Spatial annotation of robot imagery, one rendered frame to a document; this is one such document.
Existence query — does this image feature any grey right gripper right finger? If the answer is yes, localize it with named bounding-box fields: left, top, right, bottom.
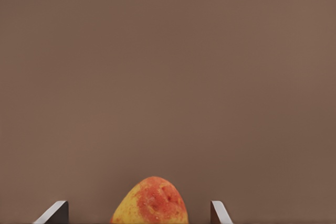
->
left=210, top=200, right=234, bottom=224

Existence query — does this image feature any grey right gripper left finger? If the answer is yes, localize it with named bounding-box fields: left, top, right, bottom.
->
left=33, top=200, right=69, bottom=224

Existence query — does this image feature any yellow and red potato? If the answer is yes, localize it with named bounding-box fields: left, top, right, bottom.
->
left=110, top=176, right=189, bottom=224

